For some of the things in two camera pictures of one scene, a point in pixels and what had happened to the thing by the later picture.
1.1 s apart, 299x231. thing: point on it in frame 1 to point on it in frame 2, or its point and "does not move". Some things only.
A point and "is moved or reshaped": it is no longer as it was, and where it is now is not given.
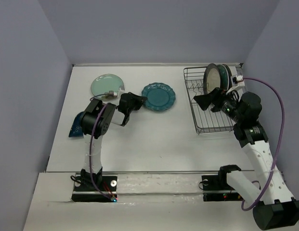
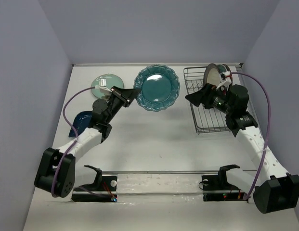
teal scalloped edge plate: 160,96 is moved or reshaped
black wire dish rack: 207,121 does not move
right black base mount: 215,187 does not move
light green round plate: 106,86 does not move
